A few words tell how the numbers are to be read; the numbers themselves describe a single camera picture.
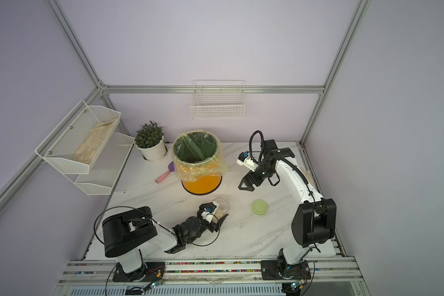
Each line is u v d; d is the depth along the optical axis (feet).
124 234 1.54
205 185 3.25
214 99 3.50
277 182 2.21
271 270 2.41
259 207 2.98
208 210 2.34
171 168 3.53
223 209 2.64
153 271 2.37
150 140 3.31
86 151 2.48
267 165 2.05
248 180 2.35
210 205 2.35
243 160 2.41
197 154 3.28
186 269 2.46
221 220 2.54
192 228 2.13
